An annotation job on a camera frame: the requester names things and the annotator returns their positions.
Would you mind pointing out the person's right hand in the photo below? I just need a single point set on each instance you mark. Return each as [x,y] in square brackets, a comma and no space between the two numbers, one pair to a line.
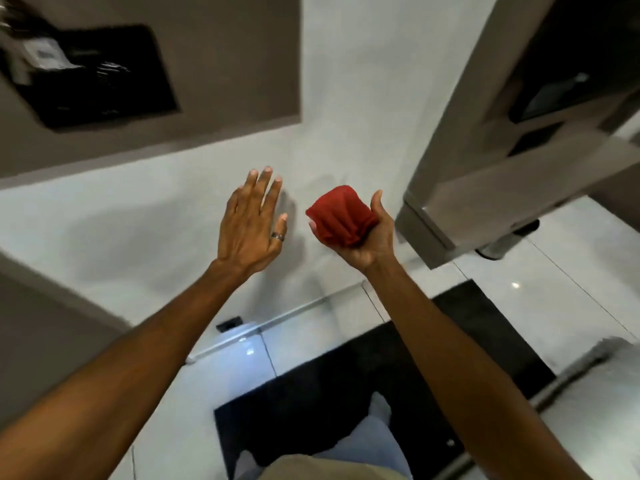
[372,247]

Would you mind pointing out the person's left hand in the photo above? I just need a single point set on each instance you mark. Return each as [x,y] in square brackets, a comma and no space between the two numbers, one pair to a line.
[245,229]

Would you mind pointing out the person's left little finger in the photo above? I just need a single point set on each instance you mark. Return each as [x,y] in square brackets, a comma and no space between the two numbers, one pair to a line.
[233,199]

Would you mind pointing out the person's right thumb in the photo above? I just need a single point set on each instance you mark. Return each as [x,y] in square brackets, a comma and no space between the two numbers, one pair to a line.
[380,204]

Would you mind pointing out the person's left thumb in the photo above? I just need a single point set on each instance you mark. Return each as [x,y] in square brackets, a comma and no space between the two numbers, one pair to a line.
[280,229]

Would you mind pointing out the person's left middle finger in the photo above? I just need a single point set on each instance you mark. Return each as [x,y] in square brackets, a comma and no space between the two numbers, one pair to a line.
[263,187]

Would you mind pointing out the red cloth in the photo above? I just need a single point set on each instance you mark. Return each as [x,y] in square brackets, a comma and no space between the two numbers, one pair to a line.
[340,214]

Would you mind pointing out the person's right forearm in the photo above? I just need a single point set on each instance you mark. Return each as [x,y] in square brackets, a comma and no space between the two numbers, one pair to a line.
[460,374]

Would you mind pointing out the person's left forearm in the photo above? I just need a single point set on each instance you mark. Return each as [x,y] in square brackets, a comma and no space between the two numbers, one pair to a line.
[125,374]

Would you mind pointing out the grey cabinet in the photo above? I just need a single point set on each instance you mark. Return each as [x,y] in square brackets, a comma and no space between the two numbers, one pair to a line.
[465,159]

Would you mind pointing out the round chrome cabinet foot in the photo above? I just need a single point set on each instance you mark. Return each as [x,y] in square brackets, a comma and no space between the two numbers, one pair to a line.
[500,247]

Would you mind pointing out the black floor mat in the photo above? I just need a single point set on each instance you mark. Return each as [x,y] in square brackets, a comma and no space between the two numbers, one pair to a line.
[325,384]

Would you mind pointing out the white sock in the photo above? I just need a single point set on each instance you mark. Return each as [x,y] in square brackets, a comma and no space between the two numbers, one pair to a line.
[380,407]

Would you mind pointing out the black built-in appliance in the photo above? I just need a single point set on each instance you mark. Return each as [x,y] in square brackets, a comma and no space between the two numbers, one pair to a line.
[555,94]

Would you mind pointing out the blue jeans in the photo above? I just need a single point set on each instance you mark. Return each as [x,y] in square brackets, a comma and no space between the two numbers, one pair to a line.
[370,447]

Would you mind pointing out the grey furniture panel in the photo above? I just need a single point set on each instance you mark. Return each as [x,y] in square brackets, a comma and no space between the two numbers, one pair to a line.
[40,334]

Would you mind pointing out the white paper label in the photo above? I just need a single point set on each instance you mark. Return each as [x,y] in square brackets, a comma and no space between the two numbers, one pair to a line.
[47,53]

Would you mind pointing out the beige shirt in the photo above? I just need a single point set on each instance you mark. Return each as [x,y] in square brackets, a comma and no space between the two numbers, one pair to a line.
[325,469]

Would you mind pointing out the grey fluffy rug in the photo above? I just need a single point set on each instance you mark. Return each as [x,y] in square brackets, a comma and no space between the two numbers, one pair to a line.
[605,359]

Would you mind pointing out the black wall socket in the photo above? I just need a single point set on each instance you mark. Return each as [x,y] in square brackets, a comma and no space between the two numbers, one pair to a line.
[229,324]

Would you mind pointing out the grey wall panel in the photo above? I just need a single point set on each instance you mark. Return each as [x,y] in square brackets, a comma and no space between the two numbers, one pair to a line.
[235,69]

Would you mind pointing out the black wall niche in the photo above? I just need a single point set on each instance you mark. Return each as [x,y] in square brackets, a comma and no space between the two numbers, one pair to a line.
[115,89]

